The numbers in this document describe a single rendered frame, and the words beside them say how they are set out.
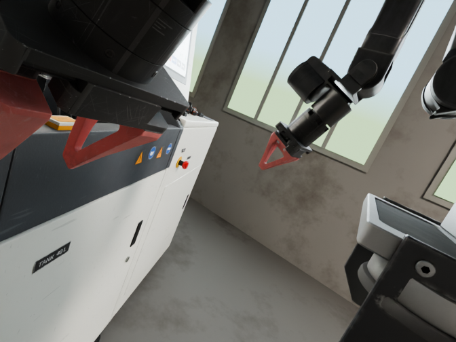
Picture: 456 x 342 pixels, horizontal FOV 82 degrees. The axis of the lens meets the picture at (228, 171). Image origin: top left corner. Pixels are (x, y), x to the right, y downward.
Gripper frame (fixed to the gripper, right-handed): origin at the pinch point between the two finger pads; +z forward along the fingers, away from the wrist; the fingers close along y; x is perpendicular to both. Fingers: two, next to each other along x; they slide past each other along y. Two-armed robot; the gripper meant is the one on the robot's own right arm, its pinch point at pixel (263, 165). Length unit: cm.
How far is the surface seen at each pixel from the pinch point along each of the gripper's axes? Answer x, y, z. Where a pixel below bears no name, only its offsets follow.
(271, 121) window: -79, -191, 23
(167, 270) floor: -9, -76, 115
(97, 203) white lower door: -13.1, 16.5, 30.0
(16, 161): -10.9, 36.8, 14.2
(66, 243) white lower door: -7.6, 22.6, 35.0
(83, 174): -14.0, 23.7, 21.0
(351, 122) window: -30, -193, -28
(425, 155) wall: 24, -196, -50
